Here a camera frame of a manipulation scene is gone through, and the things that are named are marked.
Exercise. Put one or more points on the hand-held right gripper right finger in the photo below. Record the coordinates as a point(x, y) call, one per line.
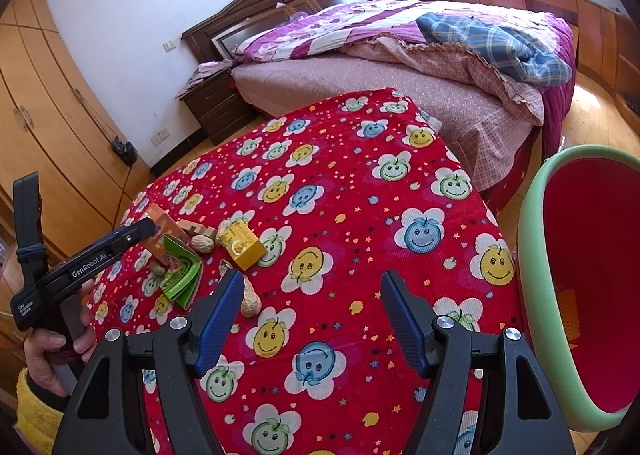
point(405, 325)

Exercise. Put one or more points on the bed with pink sheet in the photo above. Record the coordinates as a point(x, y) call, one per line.
point(400, 100)

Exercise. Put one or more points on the yellow foam fruit net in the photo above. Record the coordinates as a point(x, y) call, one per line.
point(570, 317)

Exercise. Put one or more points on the wooden block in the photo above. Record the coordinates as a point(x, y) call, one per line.
point(197, 229)

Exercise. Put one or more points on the red smiley flower blanket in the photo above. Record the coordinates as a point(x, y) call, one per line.
point(350, 260)

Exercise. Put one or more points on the bed with purple bedding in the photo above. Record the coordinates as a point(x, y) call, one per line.
point(330, 27)

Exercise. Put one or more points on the black charger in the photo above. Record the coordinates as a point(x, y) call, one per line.
point(124, 150)

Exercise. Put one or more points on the person's left hand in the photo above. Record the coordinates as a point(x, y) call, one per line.
point(42, 355)

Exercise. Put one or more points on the peanut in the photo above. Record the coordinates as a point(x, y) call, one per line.
point(202, 244)
point(250, 300)
point(158, 269)

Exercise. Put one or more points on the orange carton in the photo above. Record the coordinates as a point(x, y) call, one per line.
point(162, 230)

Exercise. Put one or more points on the blue plaid cloth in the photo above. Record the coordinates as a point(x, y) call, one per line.
point(490, 45)

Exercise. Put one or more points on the white wall socket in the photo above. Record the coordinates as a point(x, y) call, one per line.
point(160, 137)

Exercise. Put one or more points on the dark wooden nightstand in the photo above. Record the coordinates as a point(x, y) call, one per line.
point(220, 110)

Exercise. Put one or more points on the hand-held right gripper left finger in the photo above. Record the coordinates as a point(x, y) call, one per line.
point(220, 320)

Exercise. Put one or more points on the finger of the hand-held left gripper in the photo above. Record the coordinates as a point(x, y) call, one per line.
point(137, 235)

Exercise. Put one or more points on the dark wooden headboard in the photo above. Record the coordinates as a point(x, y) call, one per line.
point(280, 5)

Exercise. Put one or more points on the patterned cloth on nightstand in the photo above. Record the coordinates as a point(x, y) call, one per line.
point(207, 74)

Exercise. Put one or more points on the person's left forearm yellow sleeve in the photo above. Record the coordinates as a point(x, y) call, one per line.
point(37, 420)

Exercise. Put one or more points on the yellow box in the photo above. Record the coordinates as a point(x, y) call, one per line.
point(245, 245)

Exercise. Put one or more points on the green booklet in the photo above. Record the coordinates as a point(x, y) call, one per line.
point(182, 275)

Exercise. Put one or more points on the long wooden cabinet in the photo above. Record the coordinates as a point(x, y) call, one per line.
point(575, 20)

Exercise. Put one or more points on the white wall switch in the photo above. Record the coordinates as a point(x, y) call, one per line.
point(170, 46)

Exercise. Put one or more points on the wooden wardrobe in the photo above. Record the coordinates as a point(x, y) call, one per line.
point(45, 135)

